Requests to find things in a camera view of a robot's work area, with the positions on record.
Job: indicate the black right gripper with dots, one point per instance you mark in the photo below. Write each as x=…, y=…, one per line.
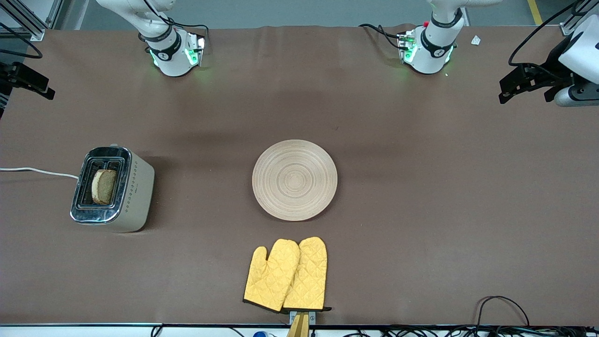
x=9, y=75

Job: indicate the beige and chrome toaster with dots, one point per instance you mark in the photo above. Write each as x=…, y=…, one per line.
x=135, y=196

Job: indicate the brown table cover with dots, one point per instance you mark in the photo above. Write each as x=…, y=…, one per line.
x=421, y=257

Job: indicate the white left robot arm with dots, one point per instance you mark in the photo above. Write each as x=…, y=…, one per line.
x=433, y=56

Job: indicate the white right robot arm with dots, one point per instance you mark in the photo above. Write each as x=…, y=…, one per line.
x=171, y=61

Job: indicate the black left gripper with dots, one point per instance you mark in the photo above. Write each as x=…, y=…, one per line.
x=551, y=74

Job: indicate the small white paper scrap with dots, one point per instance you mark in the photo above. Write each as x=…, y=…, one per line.
x=476, y=40

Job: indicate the aluminium frame profile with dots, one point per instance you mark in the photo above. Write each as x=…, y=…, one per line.
x=28, y=21
x=570, y=25

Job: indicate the wooden stick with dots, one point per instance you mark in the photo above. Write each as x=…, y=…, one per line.
x=298, y=327

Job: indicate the brown toast slice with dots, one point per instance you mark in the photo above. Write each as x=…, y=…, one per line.
x=105, y=187

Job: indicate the yellow quilted oven mitt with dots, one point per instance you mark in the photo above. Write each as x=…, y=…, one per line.
x=271, y=276
x=311, y=276

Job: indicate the round wooden plate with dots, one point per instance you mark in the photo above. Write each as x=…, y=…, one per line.
x=295, y=180

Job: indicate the small metal bracket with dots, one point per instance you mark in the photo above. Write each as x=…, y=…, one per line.
x=312, y=317

